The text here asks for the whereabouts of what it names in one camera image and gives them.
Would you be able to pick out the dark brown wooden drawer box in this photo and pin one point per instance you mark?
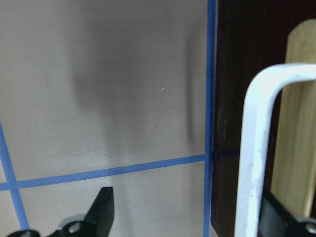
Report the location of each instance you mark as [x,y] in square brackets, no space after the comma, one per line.
[251,35]

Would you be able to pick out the white metal drawer handle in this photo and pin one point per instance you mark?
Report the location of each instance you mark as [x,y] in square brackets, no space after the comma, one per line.
[256,121]

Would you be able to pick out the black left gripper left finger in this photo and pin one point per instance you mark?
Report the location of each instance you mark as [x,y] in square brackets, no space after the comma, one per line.
[97,222]

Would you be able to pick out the light wooden drawer front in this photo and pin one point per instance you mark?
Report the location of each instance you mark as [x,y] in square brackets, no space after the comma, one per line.
[294,170]

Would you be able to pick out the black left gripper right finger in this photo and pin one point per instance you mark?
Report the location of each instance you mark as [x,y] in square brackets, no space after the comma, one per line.
[276,221]

